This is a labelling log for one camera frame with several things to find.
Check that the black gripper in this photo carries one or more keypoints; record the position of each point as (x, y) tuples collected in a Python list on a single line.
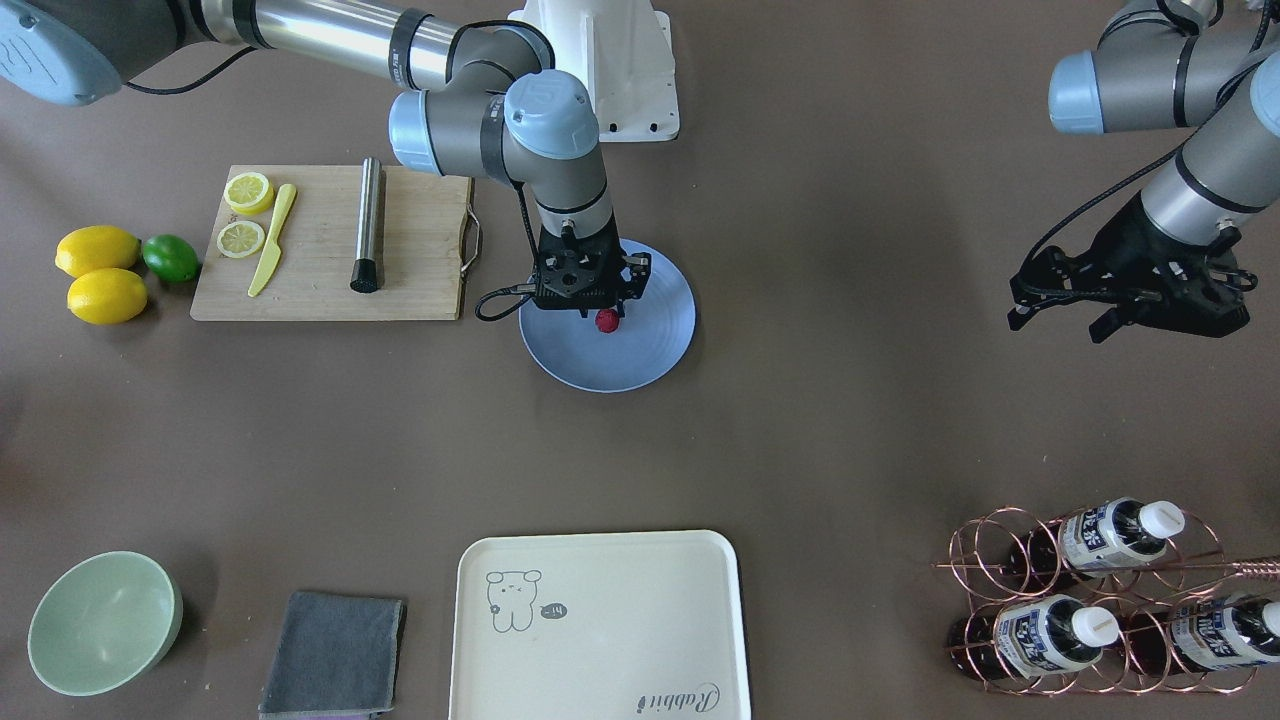
[(1128, 243), (636, 274)]

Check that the red strawberry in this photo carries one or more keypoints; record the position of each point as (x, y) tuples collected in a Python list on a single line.
[(607, 320)]

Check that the blue plastic plate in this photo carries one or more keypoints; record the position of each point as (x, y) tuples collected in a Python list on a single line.
[(654, 334)]

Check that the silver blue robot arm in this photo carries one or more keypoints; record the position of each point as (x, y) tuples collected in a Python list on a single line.
[(1158, 65), (481, 100)]

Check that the wooden cutting board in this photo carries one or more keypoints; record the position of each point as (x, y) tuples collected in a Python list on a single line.
[(420, 252)]

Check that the steel muddler black tip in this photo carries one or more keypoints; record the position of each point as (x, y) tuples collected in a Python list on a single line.
[(365, 274)]

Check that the dark tea bottle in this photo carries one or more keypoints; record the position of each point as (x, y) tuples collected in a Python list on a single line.
[(1121, 534), (1240, 630), (1055, 635)]

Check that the yellow plastic knife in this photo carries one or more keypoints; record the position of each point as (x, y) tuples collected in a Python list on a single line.
[(271, 252)]

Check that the lemon half near knife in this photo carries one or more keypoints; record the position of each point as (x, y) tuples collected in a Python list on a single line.
[(240, 239)]

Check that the lemon half board edge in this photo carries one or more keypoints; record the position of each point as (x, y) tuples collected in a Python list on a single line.
[(249, 193)]

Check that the cream rabbit tray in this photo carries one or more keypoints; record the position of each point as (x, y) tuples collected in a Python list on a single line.
[(635, 625)]

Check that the green lime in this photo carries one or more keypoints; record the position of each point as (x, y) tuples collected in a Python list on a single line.
[(170, 258)]

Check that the grey folded cloth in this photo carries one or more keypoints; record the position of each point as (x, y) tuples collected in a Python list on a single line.
[(336, 658)]

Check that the whole yellow lemon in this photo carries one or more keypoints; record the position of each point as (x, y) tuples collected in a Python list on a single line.
[(96, 247), (107, 296)]

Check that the green bowl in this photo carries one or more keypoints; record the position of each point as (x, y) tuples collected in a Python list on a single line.
[(104, 622)]

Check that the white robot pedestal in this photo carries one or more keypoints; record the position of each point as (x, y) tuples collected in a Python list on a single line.
[(622, 52)]

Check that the copper wire bottle rack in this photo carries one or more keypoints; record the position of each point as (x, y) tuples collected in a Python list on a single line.
[(1195, 569)]

